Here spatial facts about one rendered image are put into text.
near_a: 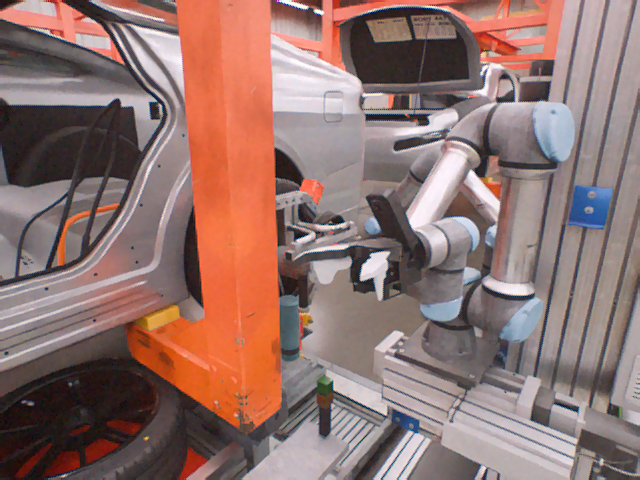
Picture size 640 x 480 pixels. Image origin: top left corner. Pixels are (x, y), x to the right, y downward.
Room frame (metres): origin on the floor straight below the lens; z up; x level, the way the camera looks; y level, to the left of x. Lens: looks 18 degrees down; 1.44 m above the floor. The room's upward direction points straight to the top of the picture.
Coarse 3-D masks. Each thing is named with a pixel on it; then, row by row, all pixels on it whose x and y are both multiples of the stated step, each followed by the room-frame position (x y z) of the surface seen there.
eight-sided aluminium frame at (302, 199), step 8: (296, 192) 1.70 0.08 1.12; (304, 192) 1.70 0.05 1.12; (280, 200) 1.57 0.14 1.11; (288, 200) 1.60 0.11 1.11; (296, 200) 1.64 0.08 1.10; (304, 200) 1.68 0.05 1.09; (280, 208) 1.56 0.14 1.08; (304, 208) 1.75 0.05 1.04; (312, 208) 1.72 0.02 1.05; (312, 216) 1.79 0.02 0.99; (320, 232) 1.84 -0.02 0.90; (328, 232) 1.82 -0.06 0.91; (312, 288) 1.73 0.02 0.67; (312, 296) 1.72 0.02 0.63
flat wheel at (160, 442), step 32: (32, 384) 1.24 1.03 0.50; (64, 384) 1.27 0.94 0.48; (96, 384) 1.32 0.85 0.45; (128, 384) 1.32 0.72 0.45; (160, 384) 1.24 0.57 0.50; (0, 416) 1.08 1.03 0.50; (32, 416) 1.17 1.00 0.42; (64, 416) 1.11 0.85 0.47; (96, 416) 1.15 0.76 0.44; (128, 416) 1.12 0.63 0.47; (160, 416) 1.08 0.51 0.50; (0, 448) 1.04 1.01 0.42; (32, 448) 0.98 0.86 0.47; (64, 448) 1.01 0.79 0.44; (128, 448) 0.95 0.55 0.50; (160, 448) 0.98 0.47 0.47
